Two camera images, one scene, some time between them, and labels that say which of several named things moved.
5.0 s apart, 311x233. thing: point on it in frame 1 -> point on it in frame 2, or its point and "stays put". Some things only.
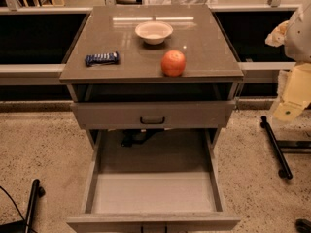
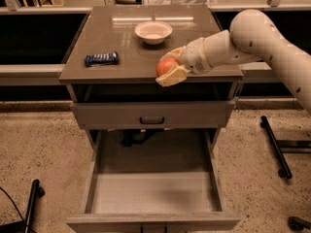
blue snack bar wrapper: (102, 58) stays put
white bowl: (154, 32) stays put
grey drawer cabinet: (153, 84) stays put
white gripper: (298, 38) -> (193, 58)
